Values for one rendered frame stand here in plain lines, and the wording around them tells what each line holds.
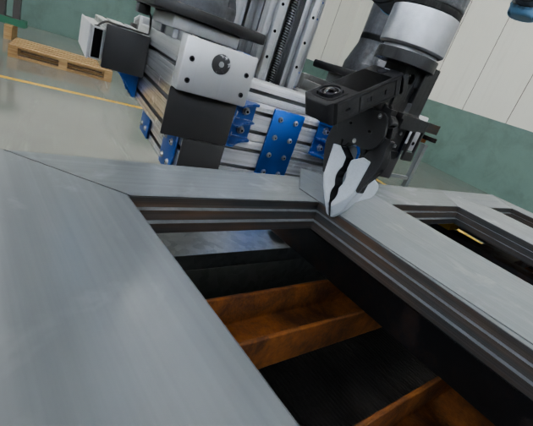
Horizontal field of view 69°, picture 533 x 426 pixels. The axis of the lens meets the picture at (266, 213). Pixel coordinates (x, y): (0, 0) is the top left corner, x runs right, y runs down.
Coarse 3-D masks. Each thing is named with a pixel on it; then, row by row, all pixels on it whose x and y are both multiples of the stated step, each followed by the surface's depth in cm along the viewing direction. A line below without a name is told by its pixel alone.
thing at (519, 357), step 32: (160, 224) 38; (192, 224) 40; (224, 224) 43; (256, 224) 46; (288, 224) 49; (320, 224) 52; (480, 224) 79; (352, 256) 47; (384, 256) 45; (416, 288) 41; (448, 320) 39; (480, 320) 37; (480, 352) 36; (512, 352) 35; (512, 384) 34
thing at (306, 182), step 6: (300, 174) 63; (306, 174) 64; (300, 180) 60; (306, 180) 61; (312, 180) 62; (318, 180) 63; (300, 186) 57; (306, 186) 58; (312, 186) 59; (318, 186) 60
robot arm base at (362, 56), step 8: (368, 32) 99; (360, 40) 101; (368, 40) 98; (376, 40) 97; (360, 48) 100; (368, 48) 98; (376, 48) 98; (352, 56) 101; (360, 56) 99; (368, 56) 98; (344, 64) 103; (352, 64) 100; (360, 64) 99; (368, 64) 99; (376, 64) 98; (384, 64) 98
